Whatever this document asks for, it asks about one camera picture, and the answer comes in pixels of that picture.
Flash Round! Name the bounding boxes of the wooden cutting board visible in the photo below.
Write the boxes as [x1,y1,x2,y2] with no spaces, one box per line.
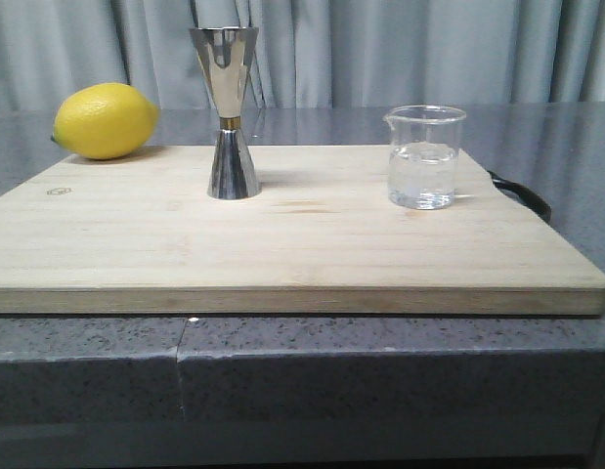
[0,146,605,316]

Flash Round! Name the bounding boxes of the steel double jigger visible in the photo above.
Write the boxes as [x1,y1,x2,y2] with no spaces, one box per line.
[190,26,261,200]

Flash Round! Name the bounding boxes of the black cutting board handle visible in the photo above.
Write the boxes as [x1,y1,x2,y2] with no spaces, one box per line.
[488,170,552,223]

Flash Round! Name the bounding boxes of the grey curtain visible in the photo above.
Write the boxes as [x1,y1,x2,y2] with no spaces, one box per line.
[0,1,605,112]

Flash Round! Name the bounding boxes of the yellow lemon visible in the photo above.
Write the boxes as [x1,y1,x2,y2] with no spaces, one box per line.
[52,82,159,160]

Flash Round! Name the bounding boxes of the glass beaker with clear liquid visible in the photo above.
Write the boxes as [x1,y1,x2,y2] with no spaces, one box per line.
[383,105,467,210]

